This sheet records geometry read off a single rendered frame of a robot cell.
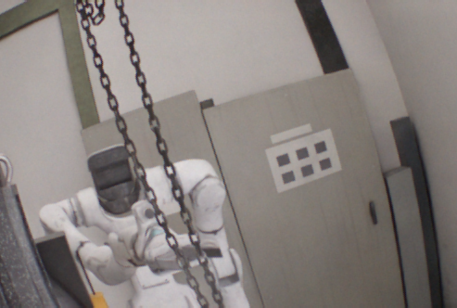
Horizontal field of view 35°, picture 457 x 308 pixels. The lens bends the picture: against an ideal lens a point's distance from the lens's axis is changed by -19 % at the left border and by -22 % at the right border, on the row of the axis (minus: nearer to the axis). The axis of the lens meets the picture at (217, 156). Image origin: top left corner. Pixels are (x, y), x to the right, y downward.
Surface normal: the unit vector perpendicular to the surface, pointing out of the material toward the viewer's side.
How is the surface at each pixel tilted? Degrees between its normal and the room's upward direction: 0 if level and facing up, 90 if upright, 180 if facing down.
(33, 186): 90
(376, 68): 90
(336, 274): 90
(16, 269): 90
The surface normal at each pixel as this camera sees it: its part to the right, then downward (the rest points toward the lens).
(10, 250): 0.19, -0.02
